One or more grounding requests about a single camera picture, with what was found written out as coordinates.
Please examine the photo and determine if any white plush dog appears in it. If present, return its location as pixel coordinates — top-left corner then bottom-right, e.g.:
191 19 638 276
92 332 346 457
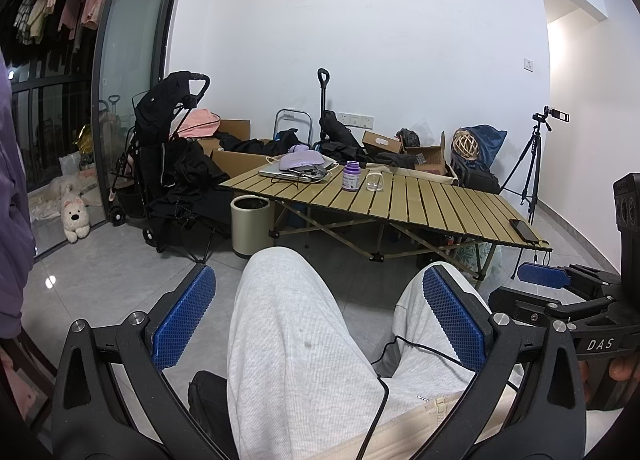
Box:
59 192 91 245

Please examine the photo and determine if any person's leg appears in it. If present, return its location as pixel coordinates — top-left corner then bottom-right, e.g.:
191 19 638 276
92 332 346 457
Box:
392 262 501 382
227 247 477 460

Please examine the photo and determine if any purple pill bottle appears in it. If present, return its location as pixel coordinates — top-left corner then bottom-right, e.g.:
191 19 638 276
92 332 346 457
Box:
341 161 362 192

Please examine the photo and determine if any wooden slat folding table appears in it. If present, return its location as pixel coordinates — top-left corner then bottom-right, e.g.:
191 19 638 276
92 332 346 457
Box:
219 160 554 283

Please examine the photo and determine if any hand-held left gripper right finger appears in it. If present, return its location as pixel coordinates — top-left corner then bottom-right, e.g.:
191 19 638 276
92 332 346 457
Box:
396 262 588 460

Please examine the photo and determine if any beige trash can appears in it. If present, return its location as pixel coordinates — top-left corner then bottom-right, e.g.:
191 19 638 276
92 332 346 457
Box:
230 195 274 260

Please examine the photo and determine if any person's left leg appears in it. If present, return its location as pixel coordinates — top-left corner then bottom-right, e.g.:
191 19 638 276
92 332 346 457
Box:
227 247 477 460

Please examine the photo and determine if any person's right hand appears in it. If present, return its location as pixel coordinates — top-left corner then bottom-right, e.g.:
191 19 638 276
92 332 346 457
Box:
579 356 640 407

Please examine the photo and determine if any pink canopy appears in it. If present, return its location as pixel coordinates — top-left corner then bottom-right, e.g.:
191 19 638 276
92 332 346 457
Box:
172 108 222 140

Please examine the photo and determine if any black tripod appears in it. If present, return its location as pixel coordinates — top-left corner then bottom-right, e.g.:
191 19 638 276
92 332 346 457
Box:
499 124 545 227

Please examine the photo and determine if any black stroller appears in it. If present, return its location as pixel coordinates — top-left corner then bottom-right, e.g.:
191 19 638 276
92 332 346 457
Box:
110 70 222 241

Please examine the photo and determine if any pile of black clothes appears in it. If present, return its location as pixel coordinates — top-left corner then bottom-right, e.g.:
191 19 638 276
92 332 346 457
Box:
219 129 302 157

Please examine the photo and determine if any glass sliding door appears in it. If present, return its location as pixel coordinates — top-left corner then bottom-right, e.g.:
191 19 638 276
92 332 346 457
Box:
89 0 189 243

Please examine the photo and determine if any cream jacket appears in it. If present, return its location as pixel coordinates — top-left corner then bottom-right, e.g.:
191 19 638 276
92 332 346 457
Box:
370 380 526 460

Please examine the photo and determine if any purple cloth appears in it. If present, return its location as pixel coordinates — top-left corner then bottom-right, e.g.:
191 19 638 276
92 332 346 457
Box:
0 54 37 341

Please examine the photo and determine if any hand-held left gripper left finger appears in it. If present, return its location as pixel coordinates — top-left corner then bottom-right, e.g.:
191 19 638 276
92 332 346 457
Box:
50 262 237 460

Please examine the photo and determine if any person's right leg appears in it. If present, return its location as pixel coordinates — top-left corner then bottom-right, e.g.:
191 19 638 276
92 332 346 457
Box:
392 262 501 382

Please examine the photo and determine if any silver laptop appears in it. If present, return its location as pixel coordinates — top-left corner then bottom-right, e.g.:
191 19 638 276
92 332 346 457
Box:
258 162 342 185

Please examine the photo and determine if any lavender pouch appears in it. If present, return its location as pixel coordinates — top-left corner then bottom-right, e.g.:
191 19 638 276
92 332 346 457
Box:
278 149 326 172

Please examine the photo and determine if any small cardboard box with handle hole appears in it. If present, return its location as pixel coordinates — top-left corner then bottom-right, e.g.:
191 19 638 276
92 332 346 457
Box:
361 130 404 156

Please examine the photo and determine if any white wall outlet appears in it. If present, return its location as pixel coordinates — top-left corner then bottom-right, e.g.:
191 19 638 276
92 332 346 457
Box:
337 112 376 129

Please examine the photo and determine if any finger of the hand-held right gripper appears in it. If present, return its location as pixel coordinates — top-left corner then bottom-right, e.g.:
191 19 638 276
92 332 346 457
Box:
487 286 618 339
517 262 622 299

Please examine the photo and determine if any open cardboard box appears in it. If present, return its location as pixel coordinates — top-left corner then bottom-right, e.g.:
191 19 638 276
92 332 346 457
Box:
404 132 449 177

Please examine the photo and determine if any black bag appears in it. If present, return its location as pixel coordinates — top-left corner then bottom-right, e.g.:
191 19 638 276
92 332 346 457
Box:
449 155 501 195

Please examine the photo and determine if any black phone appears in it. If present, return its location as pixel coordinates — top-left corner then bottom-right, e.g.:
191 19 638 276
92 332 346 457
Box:
509 219 539 243

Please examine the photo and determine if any wicker ball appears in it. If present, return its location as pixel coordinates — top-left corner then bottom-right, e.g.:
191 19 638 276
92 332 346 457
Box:
451 128 482 160

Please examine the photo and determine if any row of hanging clothes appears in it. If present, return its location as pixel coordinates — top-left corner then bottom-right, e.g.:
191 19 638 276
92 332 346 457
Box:
0 0 118 68

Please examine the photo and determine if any black pouch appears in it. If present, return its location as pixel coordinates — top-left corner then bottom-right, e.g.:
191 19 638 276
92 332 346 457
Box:
187 369 240 460

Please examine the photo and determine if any beige canvas bag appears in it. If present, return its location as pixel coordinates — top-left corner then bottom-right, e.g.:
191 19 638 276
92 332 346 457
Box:
367 164 460 187

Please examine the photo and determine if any black cable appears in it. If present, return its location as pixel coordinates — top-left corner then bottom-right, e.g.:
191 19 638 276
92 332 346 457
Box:
357 335 482 460

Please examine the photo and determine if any large cardboard box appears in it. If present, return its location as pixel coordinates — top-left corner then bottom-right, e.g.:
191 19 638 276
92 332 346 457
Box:
211 119 282 177

